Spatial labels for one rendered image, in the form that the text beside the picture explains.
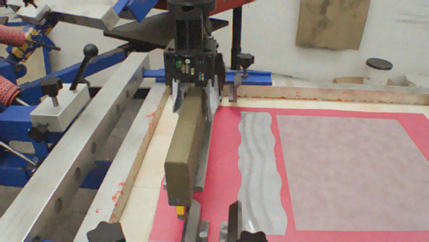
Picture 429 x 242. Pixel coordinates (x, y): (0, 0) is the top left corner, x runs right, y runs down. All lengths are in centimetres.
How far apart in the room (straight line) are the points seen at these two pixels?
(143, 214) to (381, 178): 43
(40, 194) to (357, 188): 51
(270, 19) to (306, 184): 209
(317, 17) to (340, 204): 209
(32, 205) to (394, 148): 67
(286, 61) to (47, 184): 238
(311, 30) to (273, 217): 216
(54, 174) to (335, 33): 237
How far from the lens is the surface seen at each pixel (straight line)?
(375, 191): 62
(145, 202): 55
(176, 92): 52
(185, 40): 47
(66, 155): 54
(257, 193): 55
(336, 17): 260
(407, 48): 297
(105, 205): 51
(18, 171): 78
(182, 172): 38
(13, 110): 73
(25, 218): 46
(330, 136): 72
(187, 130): 43
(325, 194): 58
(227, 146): 65
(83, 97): 66
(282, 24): 259
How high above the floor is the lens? 134
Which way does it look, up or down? 32 degrees down
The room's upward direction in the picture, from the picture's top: straight up
